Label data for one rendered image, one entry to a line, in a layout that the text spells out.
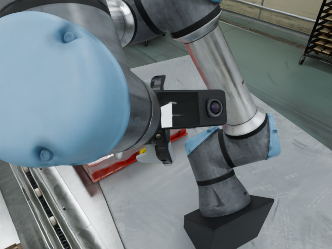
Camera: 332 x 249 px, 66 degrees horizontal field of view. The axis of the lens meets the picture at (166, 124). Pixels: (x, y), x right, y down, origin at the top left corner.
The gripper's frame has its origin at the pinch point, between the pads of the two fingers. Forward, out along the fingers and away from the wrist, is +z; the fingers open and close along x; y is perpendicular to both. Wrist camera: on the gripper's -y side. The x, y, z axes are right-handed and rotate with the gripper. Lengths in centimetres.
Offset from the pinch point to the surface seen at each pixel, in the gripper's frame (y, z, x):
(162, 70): 18, 116, -39
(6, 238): 53, 22, 29
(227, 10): -72, 472, -237
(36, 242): 49, 28, 33
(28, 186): 58, 39, 17
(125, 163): 26, 53, 12
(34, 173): 59, 43, 13
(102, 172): 34, 47, 15
